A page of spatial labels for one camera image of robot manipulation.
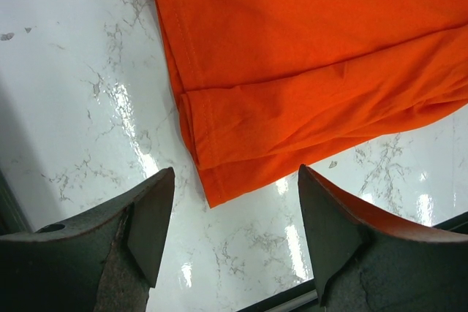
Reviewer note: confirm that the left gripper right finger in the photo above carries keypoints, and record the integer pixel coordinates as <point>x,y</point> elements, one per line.
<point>367,259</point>

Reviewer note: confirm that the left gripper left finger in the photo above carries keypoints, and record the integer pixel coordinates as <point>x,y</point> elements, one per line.
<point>104,259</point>

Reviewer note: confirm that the orange t-shirt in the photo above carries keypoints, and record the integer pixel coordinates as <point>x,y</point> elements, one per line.
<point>263,86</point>

